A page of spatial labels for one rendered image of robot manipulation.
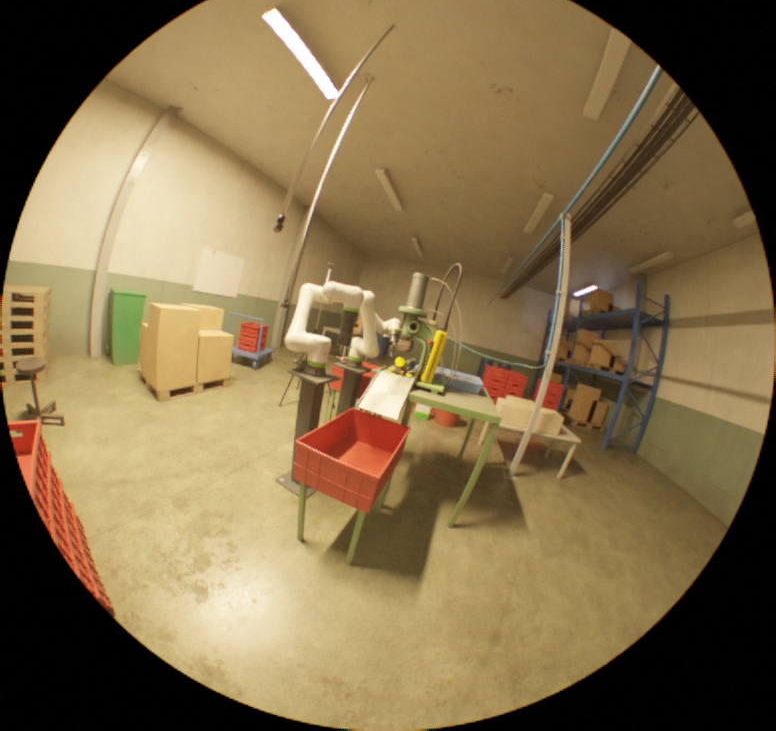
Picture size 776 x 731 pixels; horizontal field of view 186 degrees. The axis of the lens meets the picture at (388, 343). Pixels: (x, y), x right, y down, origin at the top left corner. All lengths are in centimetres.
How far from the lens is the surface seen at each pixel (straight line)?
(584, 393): 685
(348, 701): 135
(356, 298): 130
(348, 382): 203
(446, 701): 145
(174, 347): 300
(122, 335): 419
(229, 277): 571
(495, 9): 292
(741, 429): 512
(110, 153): 506
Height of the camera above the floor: 134
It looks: 5 degrees down
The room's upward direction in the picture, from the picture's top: 13 degrees clockwise
